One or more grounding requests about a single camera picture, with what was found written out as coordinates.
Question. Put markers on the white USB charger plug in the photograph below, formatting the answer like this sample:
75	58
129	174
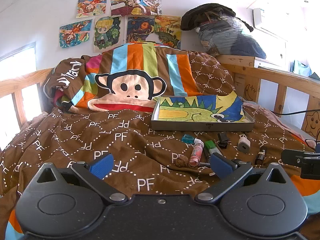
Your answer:
244	145

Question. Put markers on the striped monkey face pillow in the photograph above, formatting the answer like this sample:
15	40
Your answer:
131	76

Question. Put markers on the grey metal tray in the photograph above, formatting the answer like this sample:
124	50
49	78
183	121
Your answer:
204	126

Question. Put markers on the teal nail polish bottle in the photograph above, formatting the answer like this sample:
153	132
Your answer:
188	139

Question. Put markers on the anime drawing upper left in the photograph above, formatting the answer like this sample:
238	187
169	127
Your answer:
88	8

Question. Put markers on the bagged bedding bundle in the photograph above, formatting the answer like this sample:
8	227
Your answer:
227	35

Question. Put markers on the pink cosmetic tube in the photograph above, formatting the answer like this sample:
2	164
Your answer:
196	154

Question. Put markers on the orange landscape painting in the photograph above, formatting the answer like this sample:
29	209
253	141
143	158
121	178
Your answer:
168	29

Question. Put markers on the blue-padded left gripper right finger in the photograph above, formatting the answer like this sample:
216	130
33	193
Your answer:
232	175

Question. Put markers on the brown PF patterned duvet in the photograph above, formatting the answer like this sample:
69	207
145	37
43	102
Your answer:
143	158

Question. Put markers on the white air conditioner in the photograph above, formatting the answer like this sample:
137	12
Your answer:
263	22

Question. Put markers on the anime drawing lower left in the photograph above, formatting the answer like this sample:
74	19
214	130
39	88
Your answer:
74	34

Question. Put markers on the dinosaur painting paper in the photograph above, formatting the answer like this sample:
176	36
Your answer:
201	108

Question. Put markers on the blue hanging clothing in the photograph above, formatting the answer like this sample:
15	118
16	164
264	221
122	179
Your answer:
301	69

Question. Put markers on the wooden side rail left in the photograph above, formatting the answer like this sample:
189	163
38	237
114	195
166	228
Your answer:
14	88

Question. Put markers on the cartoon drawing upper right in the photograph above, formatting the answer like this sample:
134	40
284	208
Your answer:
136	7

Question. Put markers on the black fuzzy hat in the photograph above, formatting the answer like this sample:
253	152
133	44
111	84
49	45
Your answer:
203	13

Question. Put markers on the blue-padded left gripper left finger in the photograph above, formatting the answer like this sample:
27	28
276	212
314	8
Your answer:
91	176

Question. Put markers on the green cap marker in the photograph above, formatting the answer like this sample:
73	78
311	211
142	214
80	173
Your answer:
212	148

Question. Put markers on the anime drawing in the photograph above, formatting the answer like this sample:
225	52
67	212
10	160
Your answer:
88	8
74	34

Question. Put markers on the black binder clip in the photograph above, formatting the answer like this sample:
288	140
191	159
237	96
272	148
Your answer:
223	140

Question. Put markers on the dark swirl painting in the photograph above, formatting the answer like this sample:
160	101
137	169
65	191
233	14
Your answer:
139	28

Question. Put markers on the blond character drawing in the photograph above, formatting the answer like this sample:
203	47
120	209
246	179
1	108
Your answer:
106	33

